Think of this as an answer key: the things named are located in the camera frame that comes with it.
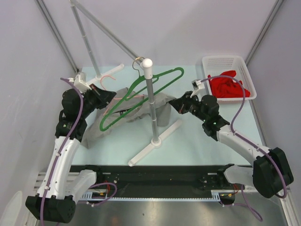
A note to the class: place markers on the grey t shirt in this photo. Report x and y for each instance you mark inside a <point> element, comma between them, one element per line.
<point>163,113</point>

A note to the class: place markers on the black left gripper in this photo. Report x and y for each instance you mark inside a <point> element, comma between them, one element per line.
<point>103,97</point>

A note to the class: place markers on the red t shirt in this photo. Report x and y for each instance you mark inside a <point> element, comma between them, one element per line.
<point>225,88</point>

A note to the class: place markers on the pink wire hanger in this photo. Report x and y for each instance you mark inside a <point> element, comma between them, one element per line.
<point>110,95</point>

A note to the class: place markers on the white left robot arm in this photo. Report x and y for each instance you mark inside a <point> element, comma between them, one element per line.
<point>55,199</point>

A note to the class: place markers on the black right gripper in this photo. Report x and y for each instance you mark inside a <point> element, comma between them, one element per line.
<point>181,104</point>

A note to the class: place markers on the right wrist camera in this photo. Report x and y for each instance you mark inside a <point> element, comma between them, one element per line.
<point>198,88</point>

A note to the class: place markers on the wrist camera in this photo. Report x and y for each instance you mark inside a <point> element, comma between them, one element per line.
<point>198,88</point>
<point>79,81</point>

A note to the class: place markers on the white clothes rack with poles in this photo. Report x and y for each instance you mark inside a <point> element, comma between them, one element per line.
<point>146,65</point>

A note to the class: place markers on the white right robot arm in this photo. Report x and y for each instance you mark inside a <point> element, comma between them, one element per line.
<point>269,172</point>

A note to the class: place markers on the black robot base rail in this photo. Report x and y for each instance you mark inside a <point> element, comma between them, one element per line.
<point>159,182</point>

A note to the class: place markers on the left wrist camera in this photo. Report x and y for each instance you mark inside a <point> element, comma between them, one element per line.
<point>79,81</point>

